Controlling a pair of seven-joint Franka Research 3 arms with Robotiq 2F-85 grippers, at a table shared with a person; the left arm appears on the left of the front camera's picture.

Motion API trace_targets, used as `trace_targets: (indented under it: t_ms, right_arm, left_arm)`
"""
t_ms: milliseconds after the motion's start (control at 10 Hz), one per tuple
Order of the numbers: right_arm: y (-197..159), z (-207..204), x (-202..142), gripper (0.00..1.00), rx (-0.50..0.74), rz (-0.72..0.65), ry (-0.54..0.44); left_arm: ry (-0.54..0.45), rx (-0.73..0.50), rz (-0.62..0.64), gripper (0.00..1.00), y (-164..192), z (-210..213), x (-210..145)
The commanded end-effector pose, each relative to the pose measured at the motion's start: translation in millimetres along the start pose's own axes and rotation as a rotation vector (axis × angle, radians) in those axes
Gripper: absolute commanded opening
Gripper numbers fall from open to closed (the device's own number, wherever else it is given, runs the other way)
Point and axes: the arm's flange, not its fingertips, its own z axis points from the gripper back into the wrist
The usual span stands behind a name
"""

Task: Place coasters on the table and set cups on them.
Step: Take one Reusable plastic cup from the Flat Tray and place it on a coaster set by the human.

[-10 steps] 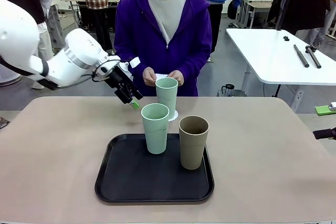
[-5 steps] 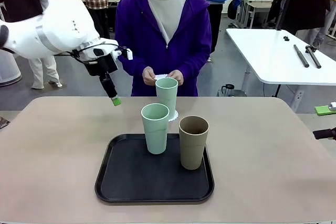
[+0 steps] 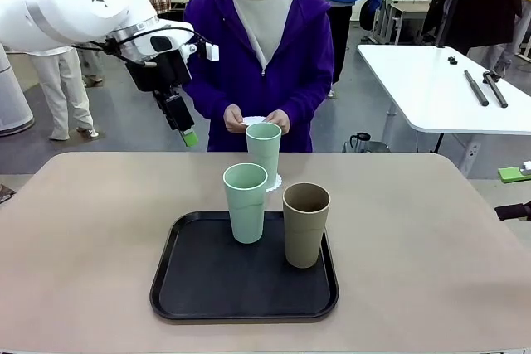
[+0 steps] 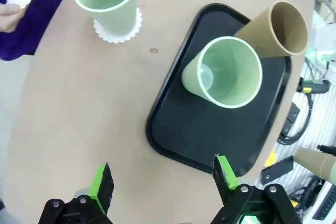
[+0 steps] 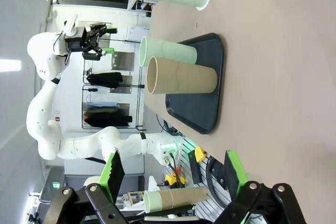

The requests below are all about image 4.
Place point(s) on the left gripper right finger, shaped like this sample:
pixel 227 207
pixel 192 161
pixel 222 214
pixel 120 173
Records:
pixel 225 182

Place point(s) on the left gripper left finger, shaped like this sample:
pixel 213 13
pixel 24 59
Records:
pixel 105 190

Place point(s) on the light green tall cup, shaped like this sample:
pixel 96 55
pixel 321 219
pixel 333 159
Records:
pixel 236 82
pixel 113 19

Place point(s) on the brown tall cup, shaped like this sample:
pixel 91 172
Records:
pixel 257 40

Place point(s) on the person's right forearm purple sleeve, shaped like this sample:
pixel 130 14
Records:
pixel 13 45

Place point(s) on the person's right hand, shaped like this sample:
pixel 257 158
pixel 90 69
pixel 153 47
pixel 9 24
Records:
pixel 9 16

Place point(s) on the black plastic serving tray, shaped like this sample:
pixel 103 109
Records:
pixel 197 129

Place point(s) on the brown spare cup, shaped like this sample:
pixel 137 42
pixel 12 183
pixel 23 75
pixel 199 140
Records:
pixel 315 162

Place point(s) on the white keyboard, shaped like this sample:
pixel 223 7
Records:
pixel 328 203

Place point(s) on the black yellow hand tool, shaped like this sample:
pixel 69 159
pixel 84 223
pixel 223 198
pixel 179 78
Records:
pixel 315 85

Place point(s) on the black metal bracket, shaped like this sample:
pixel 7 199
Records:
pixel 278 169

